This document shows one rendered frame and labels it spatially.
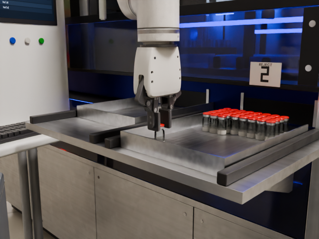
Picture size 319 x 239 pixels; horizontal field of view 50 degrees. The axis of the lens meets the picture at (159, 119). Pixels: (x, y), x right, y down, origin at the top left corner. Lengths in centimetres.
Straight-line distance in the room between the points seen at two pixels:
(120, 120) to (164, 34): 32
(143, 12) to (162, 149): 26
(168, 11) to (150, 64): 10
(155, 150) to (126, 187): 73
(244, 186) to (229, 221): 55
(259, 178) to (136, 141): 25
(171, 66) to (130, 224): 87
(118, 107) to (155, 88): 50
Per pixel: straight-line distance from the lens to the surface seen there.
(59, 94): 148
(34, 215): 167
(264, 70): 93
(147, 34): 67
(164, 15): 67
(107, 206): 153
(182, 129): 87
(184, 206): 119
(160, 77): 68
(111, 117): 94
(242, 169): 58
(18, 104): 137
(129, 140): 71
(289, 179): 92
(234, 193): 54
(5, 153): 110
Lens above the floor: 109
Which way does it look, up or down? 12 degrees down
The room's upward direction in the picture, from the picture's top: straight up
